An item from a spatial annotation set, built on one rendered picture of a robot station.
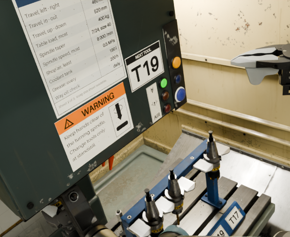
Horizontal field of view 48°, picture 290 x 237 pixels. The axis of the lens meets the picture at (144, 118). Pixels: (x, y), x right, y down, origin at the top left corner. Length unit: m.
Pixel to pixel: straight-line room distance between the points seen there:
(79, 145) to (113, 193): 1.51
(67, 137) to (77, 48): 0.15
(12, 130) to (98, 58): 0.18
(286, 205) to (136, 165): 1.02
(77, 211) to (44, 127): 0.26
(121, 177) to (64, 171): 1.59
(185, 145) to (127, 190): 0.47
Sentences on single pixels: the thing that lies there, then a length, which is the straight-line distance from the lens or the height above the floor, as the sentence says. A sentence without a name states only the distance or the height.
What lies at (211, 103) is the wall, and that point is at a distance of 1.73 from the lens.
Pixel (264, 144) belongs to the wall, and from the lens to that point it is 1.70.
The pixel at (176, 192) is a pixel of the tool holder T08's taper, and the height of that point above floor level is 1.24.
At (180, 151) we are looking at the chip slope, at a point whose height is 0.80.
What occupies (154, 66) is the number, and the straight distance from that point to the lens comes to 0.67.
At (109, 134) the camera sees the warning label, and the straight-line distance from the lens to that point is 0.62.
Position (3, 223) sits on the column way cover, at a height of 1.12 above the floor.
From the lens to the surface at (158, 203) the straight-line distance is 1.08.
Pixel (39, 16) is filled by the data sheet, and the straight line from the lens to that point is 0.50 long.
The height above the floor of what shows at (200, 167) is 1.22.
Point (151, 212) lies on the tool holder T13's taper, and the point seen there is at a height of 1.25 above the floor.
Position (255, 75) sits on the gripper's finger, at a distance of 0.70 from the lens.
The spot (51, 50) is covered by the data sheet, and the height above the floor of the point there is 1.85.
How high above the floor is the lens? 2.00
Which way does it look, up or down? 32 degrees down
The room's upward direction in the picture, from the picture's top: 12 degrees counter-clockwise
